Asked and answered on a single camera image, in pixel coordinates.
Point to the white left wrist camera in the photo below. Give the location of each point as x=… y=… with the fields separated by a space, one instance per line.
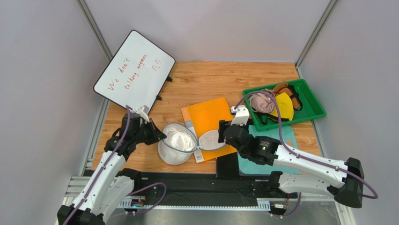
x=142 y=110

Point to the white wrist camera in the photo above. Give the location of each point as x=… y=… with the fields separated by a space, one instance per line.
x=240 y=115
x=142 y=110

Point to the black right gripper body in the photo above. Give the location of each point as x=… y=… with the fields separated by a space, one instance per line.
x=224 y=131

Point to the brown bra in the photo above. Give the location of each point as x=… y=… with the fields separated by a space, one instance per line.
x=291 y=92

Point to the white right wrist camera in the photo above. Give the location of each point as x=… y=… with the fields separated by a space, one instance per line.
x=240 y=115

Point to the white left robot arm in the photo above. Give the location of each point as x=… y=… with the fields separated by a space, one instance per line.
x=110 y=183

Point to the pink bra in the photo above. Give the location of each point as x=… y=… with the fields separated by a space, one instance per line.
x=261 y=103

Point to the teal cutting board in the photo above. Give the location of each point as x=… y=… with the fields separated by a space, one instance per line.
x=247 y=167

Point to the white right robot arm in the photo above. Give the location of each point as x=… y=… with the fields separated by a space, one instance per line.
x=343 y=180

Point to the white whiteboard with red writing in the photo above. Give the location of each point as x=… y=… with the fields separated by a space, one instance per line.
x=136 y=74

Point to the orange plastic folder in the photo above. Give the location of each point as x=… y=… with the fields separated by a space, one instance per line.
x=203 y=120

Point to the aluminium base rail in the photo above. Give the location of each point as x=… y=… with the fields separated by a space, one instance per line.
x=209 y=191

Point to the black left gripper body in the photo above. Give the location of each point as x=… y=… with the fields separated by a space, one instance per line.
x=140 y=135

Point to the yellow bra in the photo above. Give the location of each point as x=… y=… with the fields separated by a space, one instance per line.
x=285 y=106

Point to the white mesh laundry bag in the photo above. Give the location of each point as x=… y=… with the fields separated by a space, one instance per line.
x=208 y=142

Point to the white bra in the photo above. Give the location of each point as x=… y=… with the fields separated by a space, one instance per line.
x=179 y=138

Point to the green plastic tray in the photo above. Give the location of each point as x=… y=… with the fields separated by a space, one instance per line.
x=312 y=109

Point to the black mat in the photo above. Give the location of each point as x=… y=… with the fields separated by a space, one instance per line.
x=227 y=167

